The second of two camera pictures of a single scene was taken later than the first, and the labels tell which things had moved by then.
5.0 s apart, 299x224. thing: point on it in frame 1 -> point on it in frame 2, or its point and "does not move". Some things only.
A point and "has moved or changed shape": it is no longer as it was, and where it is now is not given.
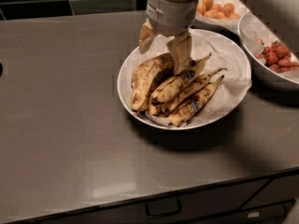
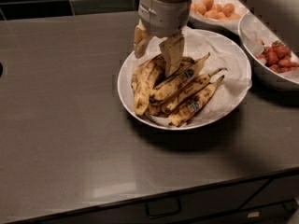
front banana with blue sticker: (183, 110) does not move
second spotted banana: (179, 98) does not move
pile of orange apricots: (208, 8) does not move
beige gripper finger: (179, 48) -> (173, 49)
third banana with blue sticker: (170, 86) does not move
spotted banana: (149, 73) has moved or changed shape
